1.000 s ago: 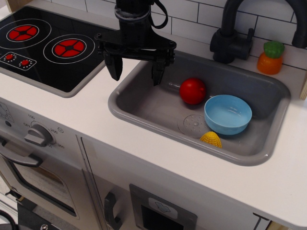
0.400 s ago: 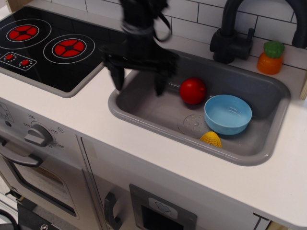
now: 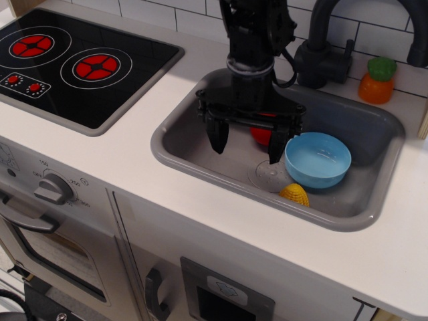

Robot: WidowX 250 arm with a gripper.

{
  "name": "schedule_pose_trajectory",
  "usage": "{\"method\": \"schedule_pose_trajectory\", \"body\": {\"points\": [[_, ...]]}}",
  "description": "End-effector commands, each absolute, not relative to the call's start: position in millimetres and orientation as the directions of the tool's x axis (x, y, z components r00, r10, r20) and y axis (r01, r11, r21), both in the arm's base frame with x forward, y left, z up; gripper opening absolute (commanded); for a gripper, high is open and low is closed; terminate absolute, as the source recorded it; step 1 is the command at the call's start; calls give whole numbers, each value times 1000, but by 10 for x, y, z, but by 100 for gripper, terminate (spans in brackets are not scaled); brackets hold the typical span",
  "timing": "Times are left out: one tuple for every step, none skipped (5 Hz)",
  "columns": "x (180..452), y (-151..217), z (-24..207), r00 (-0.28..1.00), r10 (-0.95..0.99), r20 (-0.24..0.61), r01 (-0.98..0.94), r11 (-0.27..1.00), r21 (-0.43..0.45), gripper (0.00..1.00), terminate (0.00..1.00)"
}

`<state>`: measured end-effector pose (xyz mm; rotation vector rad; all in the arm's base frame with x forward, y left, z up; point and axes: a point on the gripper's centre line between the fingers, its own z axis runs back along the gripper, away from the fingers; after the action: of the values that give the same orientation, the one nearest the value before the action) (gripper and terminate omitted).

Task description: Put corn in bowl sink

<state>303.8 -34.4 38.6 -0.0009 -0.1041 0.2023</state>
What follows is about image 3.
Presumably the red toy tomato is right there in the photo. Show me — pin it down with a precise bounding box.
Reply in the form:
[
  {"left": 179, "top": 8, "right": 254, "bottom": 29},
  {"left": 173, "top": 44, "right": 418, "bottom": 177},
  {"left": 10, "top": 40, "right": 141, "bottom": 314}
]
[{"left": 250, "top": 124, "right": 273, "bottom": 146}]

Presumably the grey cabinet door handle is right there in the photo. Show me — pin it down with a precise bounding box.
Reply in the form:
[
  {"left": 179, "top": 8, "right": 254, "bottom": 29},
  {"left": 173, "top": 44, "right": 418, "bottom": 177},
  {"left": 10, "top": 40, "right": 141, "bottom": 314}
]
[{"left": 144, "top": 268, "right": 171, "bottom": 321}]

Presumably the light blue plastic bowl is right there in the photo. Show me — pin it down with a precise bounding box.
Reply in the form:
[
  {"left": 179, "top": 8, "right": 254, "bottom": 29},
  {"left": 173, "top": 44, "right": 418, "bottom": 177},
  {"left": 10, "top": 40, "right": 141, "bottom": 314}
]
[{"left": 284, "top": 132, "right": 352, "bottom": 189}]

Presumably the grey oven door handle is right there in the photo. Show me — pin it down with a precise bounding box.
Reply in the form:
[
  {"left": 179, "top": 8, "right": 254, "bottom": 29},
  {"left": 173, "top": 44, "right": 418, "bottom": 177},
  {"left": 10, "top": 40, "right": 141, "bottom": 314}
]
[{"left": 1, "top": 191, "right": 60, "bottom": 234}]

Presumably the grey toy sink basin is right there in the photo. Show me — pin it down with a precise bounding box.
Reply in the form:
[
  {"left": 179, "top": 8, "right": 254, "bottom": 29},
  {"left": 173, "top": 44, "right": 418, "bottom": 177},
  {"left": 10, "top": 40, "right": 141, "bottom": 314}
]
[{"left": 151, "top": 85, "right": 405, "bottom": 232}]

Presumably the black toy stovetop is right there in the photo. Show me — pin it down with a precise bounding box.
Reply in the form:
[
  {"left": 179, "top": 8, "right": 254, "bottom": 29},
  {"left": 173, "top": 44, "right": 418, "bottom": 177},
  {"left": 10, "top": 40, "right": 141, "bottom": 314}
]
[{"left": 1, "top": 9, "right": 185, "bottom": 136}]

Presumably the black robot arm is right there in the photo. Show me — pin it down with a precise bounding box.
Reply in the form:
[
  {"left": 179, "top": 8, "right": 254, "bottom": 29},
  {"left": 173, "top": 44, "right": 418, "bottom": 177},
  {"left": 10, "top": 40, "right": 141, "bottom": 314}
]
[{"left": 196, "top": 1, "right": 306, "bottom": 164}]

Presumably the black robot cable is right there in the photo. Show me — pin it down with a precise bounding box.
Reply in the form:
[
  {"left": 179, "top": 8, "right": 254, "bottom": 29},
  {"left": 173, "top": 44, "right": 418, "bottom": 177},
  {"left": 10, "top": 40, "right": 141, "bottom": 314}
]
[{"left": 272, "top": 48, "right": 298, "bottom": 88}]

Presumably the grey oven dial knob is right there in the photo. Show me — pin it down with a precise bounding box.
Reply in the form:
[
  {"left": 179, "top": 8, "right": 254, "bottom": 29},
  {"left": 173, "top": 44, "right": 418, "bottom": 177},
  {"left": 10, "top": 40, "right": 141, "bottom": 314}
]
[{"left": 33, "top": 173, "right": 74, "bottom": 205}]

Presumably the yellow toy corn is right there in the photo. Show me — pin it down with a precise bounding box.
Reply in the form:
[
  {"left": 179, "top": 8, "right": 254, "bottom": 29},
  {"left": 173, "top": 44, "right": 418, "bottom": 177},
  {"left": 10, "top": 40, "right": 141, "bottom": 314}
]
[{"left": 278, "top": 183, "right": 310, "bottom": 207}]

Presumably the grey dishwasher control panel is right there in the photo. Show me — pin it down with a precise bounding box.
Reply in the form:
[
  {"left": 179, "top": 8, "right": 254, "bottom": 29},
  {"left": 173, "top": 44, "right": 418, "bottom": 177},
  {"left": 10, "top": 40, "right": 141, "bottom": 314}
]
[{"left": 180, "top": 257, "right": 275, "bottom": 321}]

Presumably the orange toy carrot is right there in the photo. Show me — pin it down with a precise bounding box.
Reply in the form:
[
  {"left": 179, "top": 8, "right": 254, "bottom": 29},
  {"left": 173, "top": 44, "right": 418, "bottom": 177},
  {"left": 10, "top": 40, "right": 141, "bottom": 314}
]
[{"left": 358, "top": 57, "right": 397, "bottom": 104}]

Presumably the white toy oven door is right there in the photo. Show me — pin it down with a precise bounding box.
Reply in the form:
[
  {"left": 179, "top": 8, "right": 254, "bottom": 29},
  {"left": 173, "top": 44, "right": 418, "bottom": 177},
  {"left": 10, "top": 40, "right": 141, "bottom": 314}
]
[{"left": 0, "top": 187, "right": 134, "bottom": 321}]

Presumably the dark grey toy faucet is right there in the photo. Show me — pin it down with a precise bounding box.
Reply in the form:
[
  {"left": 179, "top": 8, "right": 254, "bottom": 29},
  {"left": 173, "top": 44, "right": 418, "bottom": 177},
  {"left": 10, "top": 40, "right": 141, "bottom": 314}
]
[{"left": 294, "top": 0, "right": 427, "bottom": 89}]

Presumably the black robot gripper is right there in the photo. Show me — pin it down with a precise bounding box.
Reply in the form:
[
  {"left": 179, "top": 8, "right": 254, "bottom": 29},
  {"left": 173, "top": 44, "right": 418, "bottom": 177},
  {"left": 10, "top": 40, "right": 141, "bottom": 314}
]
[{"left": 196, "top": 70, "right": 306, "bottom": 165}]

